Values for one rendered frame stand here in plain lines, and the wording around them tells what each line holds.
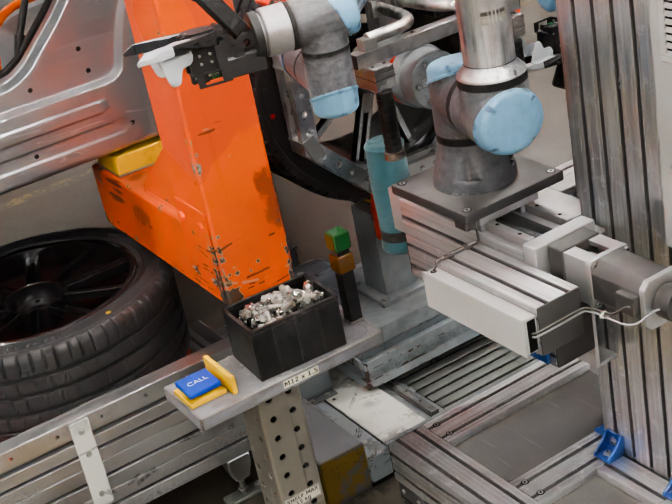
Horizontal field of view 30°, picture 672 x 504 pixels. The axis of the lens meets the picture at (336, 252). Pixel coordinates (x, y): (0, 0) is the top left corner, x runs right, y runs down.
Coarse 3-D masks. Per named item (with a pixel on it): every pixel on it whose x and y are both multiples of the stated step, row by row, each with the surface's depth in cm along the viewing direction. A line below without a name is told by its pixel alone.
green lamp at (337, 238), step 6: (336, 228) 255; (342, 228) 255; (324, 234) 255; (330, 234) 253; (336, 234) 253; (342, 234) 253; (348, 234) 254; (330, 240) 253; (336, 240) 252; (342, 240) 253; (348, 240) 254; (330, 246) 254; (336, 246) 253; (342, 246) 254; (348, 246) 254; (336, 252) 254
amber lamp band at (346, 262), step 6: (330, 258) 257; (336, 258) 255; (342, 258) 255; (348, 258) 255; (330, 264) 258; (336, 264) 255; (342, 264) 255; (348, 264) 256; (354, 264) 257; (336, 270) 256; (342, 270) 255; (348, 270) 256
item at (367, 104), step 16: (416, 16) 308; (352, 48) 288; (448, 48) 301; (368, 96) 289; (368, 112) 291; (400, 112) 296; (416, 112) 306; (320, 128) 285; (368, 128) 292; (400, 128) 297; (416, 128) 303; (432, 128) 300; (336, 144) 309; (352, 144) 293; (416, 144) 298; (352, 160) 293
